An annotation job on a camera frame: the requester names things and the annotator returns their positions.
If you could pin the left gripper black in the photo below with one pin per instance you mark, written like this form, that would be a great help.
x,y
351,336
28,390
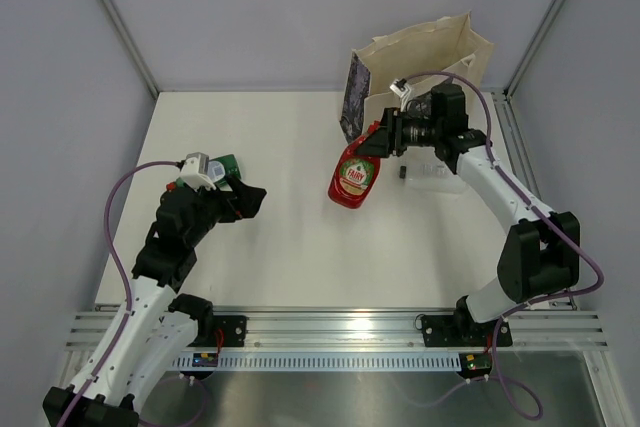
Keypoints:
x,y
241,203

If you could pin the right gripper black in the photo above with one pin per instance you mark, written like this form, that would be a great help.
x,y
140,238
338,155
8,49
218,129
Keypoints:
x,y
388,138

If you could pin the green bottle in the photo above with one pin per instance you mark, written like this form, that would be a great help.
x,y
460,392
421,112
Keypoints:
x,y
220,167

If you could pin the red Fairy dish soap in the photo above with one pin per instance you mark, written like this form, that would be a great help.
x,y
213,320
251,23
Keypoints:
x,y
354,175

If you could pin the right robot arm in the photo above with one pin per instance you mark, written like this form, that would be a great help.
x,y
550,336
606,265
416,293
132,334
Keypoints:
x,y
539,255

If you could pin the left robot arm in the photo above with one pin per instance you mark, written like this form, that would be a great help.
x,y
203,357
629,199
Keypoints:
x,y
156,322

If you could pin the canvas tote bag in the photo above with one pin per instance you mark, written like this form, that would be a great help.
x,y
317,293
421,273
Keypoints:
x,y
421,54

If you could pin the clear flat bottle black cap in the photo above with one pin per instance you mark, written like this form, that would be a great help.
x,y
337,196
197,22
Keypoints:
x,y
433,177

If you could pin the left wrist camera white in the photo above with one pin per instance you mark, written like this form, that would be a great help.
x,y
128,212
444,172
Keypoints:
x,y
193,172

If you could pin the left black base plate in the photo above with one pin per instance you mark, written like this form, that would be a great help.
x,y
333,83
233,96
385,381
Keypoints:
x,y
221,330

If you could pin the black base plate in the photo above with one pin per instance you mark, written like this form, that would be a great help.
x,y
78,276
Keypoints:
x,y
221,330
453,330

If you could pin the white slotted cable duct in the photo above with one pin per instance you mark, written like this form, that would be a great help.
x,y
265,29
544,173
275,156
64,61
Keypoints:
x,y
318,362

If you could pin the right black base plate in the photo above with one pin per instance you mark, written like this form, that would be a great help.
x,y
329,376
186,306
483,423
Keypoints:
x,y
453,330

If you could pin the aluminium front rail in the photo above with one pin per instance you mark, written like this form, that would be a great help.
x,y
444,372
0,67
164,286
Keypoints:
x,y
392,330

